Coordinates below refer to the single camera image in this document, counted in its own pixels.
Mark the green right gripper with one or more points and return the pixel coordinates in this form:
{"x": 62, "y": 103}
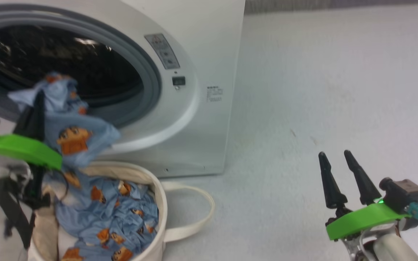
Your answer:
{"x": 361, "y": 219}

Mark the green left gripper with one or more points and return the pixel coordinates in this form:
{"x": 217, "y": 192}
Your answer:
{"x": 24, "y": 146}

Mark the blue cartoon print garment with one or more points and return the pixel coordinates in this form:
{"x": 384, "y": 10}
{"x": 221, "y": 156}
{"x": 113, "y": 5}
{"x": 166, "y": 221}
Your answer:
{"x": 85, "y": 141}

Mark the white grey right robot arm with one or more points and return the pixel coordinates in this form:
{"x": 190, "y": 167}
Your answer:
{"x": 390, "y": 248}

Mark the white front-load washing machine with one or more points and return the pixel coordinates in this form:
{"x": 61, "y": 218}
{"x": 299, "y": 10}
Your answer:
{"x": 201, "y": 137}

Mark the cream canvas laundry basket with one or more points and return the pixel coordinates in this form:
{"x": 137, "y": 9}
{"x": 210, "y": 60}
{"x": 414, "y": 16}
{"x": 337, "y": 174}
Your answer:
{"x": 162, "y": 217}

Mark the grey warning sticker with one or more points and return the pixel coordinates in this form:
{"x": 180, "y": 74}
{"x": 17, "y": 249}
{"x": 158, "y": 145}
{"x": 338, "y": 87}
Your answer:
{"x": 163, "y": 52}

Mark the small printed text label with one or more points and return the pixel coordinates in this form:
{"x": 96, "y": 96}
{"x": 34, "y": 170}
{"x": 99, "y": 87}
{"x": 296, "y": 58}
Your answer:
{"x": 214, "y": 94}

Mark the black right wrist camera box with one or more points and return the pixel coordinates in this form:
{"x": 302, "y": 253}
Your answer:
{"x": 403, "y": 194}

